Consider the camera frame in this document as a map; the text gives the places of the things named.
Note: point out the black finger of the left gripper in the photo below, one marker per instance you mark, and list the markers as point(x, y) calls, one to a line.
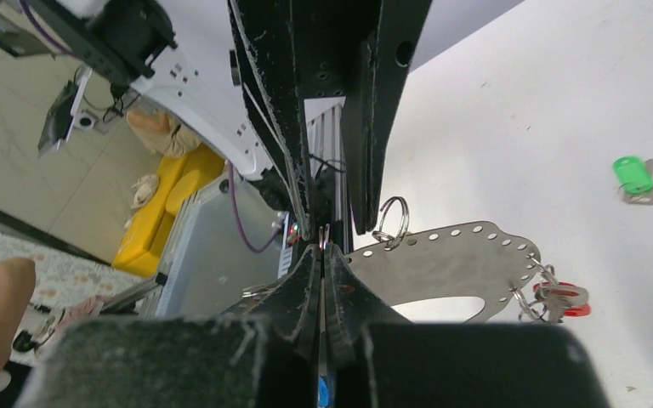
point(264, 37)
point(377, 76)

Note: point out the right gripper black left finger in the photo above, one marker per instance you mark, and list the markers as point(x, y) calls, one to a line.
point(262, 358)

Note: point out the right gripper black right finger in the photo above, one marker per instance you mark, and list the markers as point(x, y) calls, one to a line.
point(384, 360)

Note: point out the blue tagged key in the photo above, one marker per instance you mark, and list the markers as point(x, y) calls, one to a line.
point(323, 393)

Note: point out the red tagged key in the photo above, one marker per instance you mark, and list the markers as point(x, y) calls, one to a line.
point(561, 300)

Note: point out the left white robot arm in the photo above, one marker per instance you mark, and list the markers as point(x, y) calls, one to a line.
point(182, 56)

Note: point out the yellow sofa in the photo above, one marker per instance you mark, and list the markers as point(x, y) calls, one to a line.
point(141, 247)

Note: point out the green tagged key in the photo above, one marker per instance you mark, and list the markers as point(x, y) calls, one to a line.
point(635, 180)

